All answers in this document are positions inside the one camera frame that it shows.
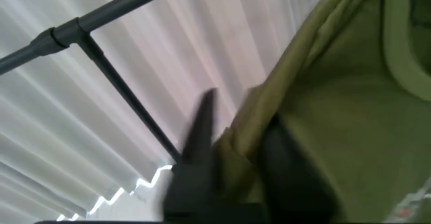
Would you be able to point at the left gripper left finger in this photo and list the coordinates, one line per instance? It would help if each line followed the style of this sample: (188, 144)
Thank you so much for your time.
(197, 177)

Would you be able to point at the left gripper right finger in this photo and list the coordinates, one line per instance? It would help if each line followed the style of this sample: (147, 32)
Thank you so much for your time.
(293, 183)

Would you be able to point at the green printed shirt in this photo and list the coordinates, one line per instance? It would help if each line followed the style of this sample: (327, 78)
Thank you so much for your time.
(353, 133)

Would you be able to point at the black clothes rack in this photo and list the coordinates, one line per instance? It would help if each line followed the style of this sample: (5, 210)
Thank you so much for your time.
(67, 34)

